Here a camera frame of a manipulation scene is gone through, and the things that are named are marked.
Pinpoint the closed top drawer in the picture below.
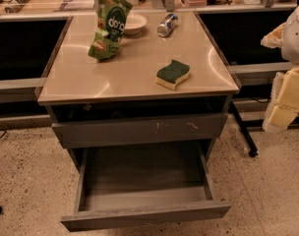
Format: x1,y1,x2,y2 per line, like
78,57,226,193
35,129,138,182
52,113,227,148

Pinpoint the green and yellow sponge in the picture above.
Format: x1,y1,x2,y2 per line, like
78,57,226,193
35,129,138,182
155,60,190,90

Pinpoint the green snack bag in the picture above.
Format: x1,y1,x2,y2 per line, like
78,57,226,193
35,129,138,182
89,0,133,60

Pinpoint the black table leg stand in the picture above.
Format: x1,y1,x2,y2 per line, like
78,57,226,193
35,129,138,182
228,101,299,157

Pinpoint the black coiled tool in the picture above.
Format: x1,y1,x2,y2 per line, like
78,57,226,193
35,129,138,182
5,0,30,14

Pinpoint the open middle drawer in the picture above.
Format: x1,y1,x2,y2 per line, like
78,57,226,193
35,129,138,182
61,141,230,232

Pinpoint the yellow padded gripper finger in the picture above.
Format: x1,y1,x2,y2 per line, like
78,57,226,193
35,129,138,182
261,24,285,48
263,66,299,133

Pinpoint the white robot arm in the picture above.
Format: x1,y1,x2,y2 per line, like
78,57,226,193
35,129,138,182
261,6,299,133

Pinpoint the silver soda can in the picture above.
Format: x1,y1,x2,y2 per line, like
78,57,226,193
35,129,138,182
157,13,178,37

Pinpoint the grey drawer cabinet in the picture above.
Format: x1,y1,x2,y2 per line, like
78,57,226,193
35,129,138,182
38,12,239,165

